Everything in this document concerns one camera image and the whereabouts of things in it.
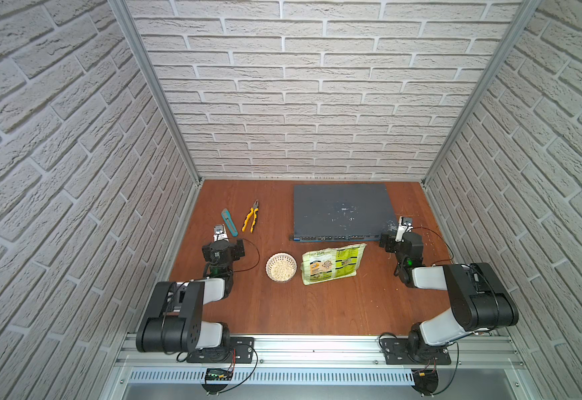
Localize green oats bag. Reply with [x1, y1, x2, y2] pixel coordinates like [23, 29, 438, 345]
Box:
[302, 243, 367, 286]

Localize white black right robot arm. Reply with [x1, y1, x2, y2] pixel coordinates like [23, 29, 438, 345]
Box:
[379, 231, 519, 359]

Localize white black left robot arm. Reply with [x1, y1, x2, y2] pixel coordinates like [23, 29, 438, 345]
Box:
[136, 239, 245, 353]

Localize teal utility knife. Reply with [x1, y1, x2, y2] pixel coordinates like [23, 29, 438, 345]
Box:
[221, 208, 238, 238]

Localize yellow black pliers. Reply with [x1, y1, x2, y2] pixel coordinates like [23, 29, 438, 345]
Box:
[242, 199, 259, 233]

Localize left small circuit board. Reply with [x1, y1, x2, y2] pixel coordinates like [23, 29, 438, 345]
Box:
[204, 368, 234, 382]

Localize right black round connector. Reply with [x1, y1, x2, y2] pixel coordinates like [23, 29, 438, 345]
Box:
[412, 369, 439, 397]

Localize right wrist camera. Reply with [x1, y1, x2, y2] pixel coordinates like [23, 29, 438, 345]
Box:
[395, 216, 413, 242]

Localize dark grey network switch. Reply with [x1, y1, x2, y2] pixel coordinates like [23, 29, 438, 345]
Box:
[291, 183, 399, 243]

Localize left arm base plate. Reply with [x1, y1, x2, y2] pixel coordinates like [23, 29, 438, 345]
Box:
[185, 337, 255, 364]

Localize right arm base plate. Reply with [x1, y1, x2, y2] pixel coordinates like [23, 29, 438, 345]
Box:
[379, 337, 452, 366]

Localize aluminium front rail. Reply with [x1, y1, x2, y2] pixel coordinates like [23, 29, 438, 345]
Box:
[114, 334, 527, 369]

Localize white slotted cable duct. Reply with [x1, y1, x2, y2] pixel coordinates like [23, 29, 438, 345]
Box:
[127, 368, 414, 386]

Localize aluminium left corner post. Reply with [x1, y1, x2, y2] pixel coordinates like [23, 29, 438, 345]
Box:
[109, 0, 203, 188]

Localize aluminium corner post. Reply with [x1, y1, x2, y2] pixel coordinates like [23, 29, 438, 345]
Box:
[422, 0, 542, 189]
[109, 0, 203, 188]

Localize aluminium right corner post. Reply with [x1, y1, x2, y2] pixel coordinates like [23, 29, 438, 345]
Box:
[422, 0, 542, 189]

